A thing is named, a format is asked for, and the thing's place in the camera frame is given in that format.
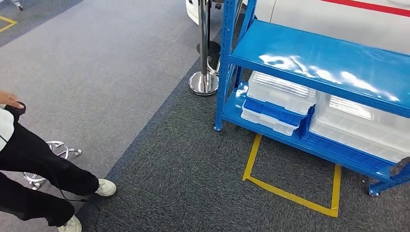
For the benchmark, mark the person's leg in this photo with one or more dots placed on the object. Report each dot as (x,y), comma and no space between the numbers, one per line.
(48,163)
(32,205)

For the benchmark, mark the person's torso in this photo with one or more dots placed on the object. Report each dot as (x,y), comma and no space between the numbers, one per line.
(5,128)

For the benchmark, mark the chrome chair base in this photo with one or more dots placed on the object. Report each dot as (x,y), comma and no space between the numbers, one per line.
(59,148)

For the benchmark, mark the person's hand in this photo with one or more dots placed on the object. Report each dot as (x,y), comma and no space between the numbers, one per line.
(9,100)

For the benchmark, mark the chrome stanchion post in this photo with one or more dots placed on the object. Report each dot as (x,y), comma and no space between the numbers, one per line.
(209,48)
(203,64)

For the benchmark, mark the white car with red stripe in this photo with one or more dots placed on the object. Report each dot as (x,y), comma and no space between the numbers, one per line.
(320,19)

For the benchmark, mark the chair caster wheel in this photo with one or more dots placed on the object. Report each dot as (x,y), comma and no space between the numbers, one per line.
(18,5)

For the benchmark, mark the clear plastic storage bin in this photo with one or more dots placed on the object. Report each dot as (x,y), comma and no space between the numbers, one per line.
(282,93)
(358,128)

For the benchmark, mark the black handheld controller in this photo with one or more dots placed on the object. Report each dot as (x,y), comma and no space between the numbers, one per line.
(17,112)

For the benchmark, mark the blue metal shelf rack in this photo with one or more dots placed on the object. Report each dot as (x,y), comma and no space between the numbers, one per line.
(320,57)

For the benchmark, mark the person's shoe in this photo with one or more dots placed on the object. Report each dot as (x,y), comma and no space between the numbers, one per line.
(72,225)
(107,188)

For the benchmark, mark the chrome stanchion base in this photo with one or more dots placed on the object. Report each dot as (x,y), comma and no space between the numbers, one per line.
(213,65)

